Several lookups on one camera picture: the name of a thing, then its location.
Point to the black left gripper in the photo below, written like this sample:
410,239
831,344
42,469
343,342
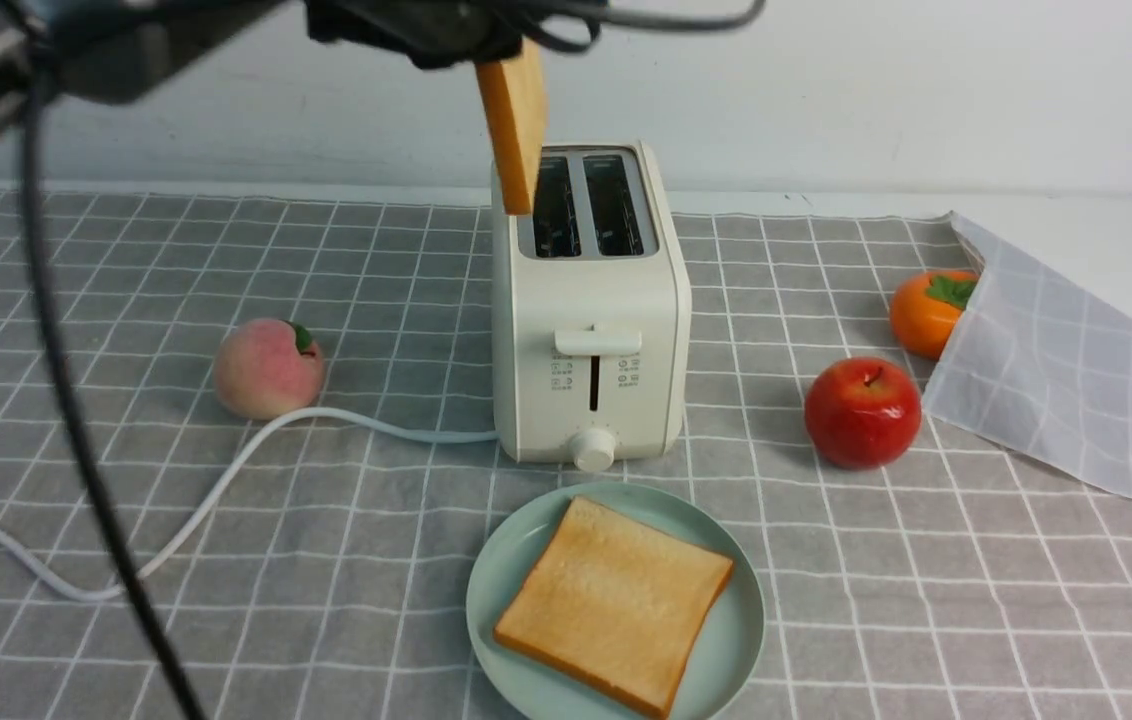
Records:
433,35

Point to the toast slice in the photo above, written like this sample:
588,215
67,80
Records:
515,104
616,605

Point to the light green round plate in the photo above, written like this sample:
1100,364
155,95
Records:
722,661

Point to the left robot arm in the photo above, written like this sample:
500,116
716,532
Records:
115,52

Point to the white two-slot toaster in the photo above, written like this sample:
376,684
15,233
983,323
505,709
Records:
590,312

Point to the pink peach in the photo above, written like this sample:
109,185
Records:
267,368

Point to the orange persimmon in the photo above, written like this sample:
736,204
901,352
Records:
925,309

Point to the red apple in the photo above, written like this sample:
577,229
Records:
862,412

